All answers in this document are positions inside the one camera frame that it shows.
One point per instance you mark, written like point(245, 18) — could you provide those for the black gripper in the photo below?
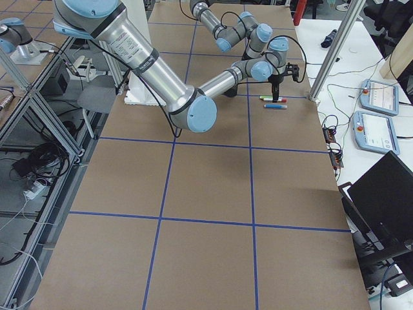
point(275, 81)

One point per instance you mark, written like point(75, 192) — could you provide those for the red white marker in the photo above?
point(279, 100)

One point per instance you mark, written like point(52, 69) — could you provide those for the blue highlighter pen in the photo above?
point(275, 106)

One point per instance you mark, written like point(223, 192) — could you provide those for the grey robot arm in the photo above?
point(227, 37)
point(188, 107)

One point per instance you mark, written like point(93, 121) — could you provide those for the folded blue umbrella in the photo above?
point(327, 42)

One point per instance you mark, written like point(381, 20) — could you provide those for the left teach pendant tablet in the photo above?
point(379, 97)

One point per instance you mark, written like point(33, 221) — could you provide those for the teach pendant tablet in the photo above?
point(374, 132)
point(379, 97)

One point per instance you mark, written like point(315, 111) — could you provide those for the right teach pendant tablet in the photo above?
point(374, 132)

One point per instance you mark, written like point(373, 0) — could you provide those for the black laptop on stand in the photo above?
point(380, 202)

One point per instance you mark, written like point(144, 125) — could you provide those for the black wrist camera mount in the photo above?
point(293, 71)

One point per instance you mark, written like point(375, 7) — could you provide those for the aluminium frame post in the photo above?
point(337, 44)

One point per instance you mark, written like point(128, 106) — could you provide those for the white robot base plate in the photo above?
point(137, 93)

